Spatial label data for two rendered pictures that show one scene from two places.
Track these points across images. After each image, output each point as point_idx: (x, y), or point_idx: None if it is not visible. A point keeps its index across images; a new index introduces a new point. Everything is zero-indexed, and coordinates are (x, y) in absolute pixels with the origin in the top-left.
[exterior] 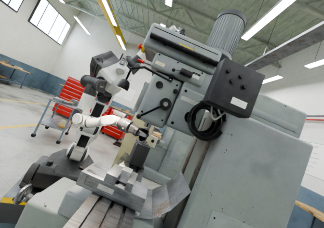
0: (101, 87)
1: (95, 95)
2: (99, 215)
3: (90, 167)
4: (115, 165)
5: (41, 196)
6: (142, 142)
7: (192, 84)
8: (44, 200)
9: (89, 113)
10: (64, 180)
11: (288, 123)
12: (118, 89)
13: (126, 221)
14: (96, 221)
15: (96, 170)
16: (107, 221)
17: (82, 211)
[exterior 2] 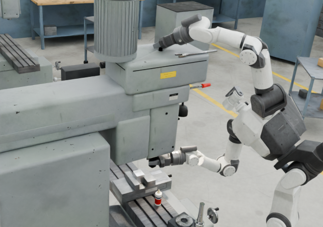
0: (230, 129)
1: (229, 138)
2: None
3: (163, 173)
4: (153, 177)
5: (188, 202)
6: (187, 221)
7: None
8: (183, 201)
9: (229, 161)
10: (205, 221)
11: None
12: (245, 139)
13: (114, 179)
14: (125, 170)
15: (158, 174)
16: (121, 173)
17: (135, 169)
